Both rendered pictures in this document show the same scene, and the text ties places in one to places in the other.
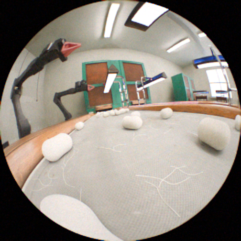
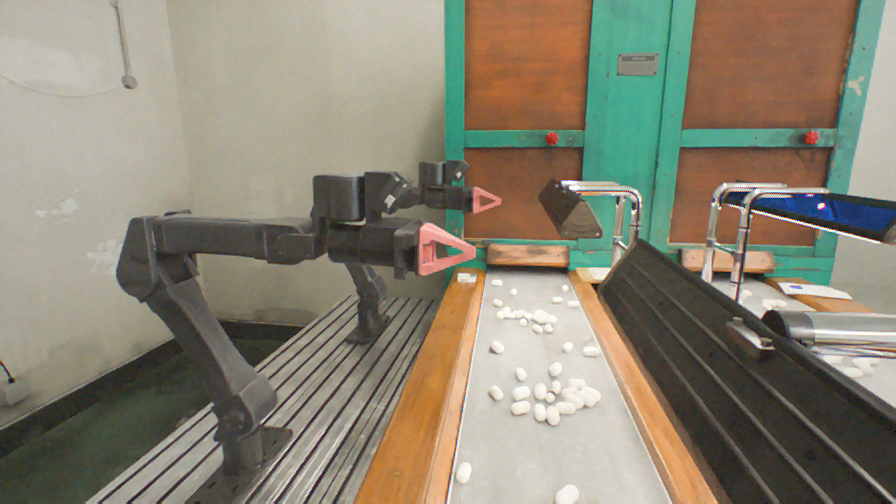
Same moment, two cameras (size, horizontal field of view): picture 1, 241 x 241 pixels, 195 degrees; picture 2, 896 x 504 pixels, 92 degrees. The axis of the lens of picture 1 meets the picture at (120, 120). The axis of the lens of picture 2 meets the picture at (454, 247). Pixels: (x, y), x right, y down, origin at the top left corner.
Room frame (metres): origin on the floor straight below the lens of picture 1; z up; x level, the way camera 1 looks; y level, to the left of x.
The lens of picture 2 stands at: (-0.35, -0.08, 1.20)
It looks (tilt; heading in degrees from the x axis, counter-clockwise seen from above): 13 degrees down; 22
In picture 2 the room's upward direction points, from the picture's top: straight up
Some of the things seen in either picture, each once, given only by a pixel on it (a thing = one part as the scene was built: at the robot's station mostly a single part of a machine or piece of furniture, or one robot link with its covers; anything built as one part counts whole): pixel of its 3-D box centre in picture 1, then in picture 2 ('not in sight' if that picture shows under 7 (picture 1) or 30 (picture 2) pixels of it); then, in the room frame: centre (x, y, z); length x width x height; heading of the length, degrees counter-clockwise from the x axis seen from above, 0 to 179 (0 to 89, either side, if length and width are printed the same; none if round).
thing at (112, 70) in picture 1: (107, 82); (562, 200); (0.78, 0.07, 1.08); 0.62 x 0.08 x 0.07; 15
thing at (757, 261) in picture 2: (138, 102); (724, 260); (1.37, -0.41, 0.83); 0.30 x 0.06 x 0.07; 105
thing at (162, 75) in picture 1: (147, 82); (800, 203); (0.93, -0.47, 1.08); 0.62 x 0.08 x 0.07; 15
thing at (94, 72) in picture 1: (115, 84); (622, 120); (1.58, -0.03, 1.32); 1.36 x 0.55 x 0.95; 105
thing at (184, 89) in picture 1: (205, 97); not in sight; (1.26, -3.19, 0.89); 2.38 x 1.36 x 1.79; 12
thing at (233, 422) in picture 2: (24, 131); (245, 413); (0.12, 0.48, 0.77); 0.09 x 0.06 x 0.06; 12
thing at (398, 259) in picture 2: (56, 53); (392, 246); (0.18, 0.22, 1.07); 0.10 x 0.07 x 0.07; 12
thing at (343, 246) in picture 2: (46, 58); (351, 240); (0.17, 0.28, 1.08); 0.07 x 0.06 x 0.07; 102
